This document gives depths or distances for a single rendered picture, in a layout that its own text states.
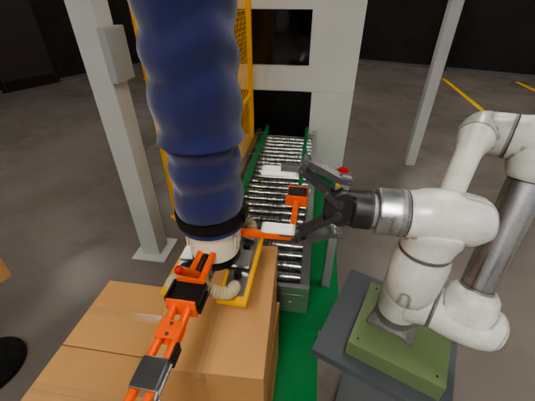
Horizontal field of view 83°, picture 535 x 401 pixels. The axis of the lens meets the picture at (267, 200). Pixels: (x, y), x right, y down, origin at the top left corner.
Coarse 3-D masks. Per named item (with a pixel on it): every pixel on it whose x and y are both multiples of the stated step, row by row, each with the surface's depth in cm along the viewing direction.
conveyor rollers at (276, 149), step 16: (272, 144) 338; (288, 144) 336; (272, 160) 309; (288, 160) 306; (256, 176) 280; (272, 176) 278; (256, 192) 258; (272, 192) 256; (256, 208) 235; (272, 208) 235; (288, 208) 240; (304, 208) 238; (272, 240) 205; (288, 256) 194; (288, 272) 182
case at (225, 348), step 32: (256, 288) 122; (160, 320) 111; (192, 320) 111; (224, 320) 111; (256, 320) 111; (160, 352) 101; (192, 352) 101; (224, 352) 101; (256, 352) 101; (192, 384) 100; (224, 384) 98; (256, 384) 96
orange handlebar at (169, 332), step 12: (288, 240) 105; (192, 264) 93; (204, 276) 89; (168, 312) 79; (168, 324) 76; (180, 324) 76; (156, 336) 73; (168, 336) 73; (180, 336) 74; (156, 348) 71; (168, 348) 71; (132, 396) 63; (144, 396) 63
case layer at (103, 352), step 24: (120, 288) 172; (144, 288) 172; (96, 312) 159; (120, 312) 159; (144, 312) 159; (72, 336) 148; (96, 336) 148; (120, 336) 148; (144, 336) 148; (72, 360) 138; (96, 360) 138; (120, 360) 138; (48, 384) 130; (72, 384) 130; (96, 384) 130; (120, 384) 130
